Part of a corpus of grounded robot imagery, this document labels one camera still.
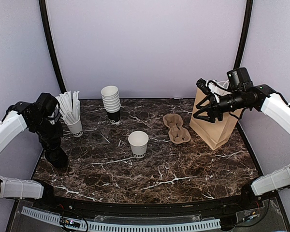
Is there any black curved front rail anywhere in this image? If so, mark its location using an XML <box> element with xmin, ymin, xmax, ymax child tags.
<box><xmin>16</xmin><ymin>187</ymin><xmax>278</xmax><ymax>218</ymax></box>

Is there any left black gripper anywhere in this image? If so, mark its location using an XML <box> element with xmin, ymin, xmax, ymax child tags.
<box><xmin>31</xmin><ymin>116</ymin><xmax>63</xmax><ymax>144</ymax></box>

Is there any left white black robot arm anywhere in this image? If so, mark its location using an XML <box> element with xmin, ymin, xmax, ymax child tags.
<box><xmin>0</xmin><ymin>99</ymin><xmax>68</xmax><ymax>211</ymax></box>

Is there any black frame post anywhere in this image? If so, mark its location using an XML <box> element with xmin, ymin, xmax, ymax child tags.
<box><xmin>233</xmin><ymin>0</ymin><xmax>253</xmax><ymax>69</ymax></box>
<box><xmin>39</xmin><ymin>0</ymin><xmax>67</xmax><ymax>93</ymax></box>

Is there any brown pulp cup carrier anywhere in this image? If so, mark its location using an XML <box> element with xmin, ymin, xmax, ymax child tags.
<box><xmin>163</xmin><ymin>114</ymin><xmax>191</xmax><ymax>145</ymax></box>

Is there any grey slotted cable duct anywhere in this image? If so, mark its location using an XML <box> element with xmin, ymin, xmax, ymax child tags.
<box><xmin>21</xmin><ymin>206</ymin><xmax>221</xmax><ymax>232</ymax></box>

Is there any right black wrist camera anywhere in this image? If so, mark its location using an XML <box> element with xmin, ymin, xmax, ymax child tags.
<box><xmin>227</xmin><ymin>67</ymin><xmax>253</xmax><ymax>92</ymax></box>

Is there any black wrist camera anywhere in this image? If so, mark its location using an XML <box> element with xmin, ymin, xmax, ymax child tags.
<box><xmin>227</xmin><ymin>67</ymin><xmax>253</xmax><ymax>92</ymax></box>
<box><xmin>36</xmin><ymin>93</ymin><xmax>58</xmax><ymax>117</ymax></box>

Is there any white cup holding straws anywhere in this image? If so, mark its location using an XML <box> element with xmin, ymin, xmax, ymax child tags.
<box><xmin>65</xmin><ymin>118</ymin><xmax>83</xmax><ymax>138</ymax></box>

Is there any stack of black lids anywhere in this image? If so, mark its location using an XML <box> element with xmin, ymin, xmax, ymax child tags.
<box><xmin>45</xmin><ymin>147</ymin><xmax>68</xmax><ymax>168</ymax></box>

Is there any stack of paper cups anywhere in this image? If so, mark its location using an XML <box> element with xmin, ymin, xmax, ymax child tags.
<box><xmin>101</xmin><ymin>86</ymin><xmax>121</xmax><ymax>124</ymax></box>

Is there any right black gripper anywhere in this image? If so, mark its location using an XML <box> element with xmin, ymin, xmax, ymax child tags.
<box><xmin>193</xmin><ymin>90</ymin><xmax>250</xmax><ymax>123</ymax></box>

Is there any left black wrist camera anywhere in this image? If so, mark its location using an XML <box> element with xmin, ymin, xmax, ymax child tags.
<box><xmin>36</xmin><ymin>93</ymin><xmax>58</xmax><ymax>117</ymax></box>

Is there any left black frame post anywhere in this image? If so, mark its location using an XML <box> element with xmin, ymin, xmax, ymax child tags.
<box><xmin>39</xmin><ymin>0</ymin><xmax>67</xmax><ymax>93</ymax></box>

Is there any brown paper bag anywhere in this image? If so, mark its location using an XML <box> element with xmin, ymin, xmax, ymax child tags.
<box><xmin>189</xmin><ymin>80</ymin><xmax>238</xmax><ymax>150</ymax></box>

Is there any white paper coffee cup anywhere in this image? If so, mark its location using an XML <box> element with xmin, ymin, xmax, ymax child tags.
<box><xmin>128</xmin><ymin>130</ymin><xmax>149</xmax><ymax>159</ymax></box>

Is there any right black frame post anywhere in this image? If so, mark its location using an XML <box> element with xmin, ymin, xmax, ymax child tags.
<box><xmin>233</xmin><ymin>0</ymin><xmax>253</xmax><ymax>69</ymax></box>

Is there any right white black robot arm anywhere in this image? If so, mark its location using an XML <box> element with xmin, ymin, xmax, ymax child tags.
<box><xmin>192</xmin><ymin>84</ymin><xmax>290</xmax><ymax>210</ymax></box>

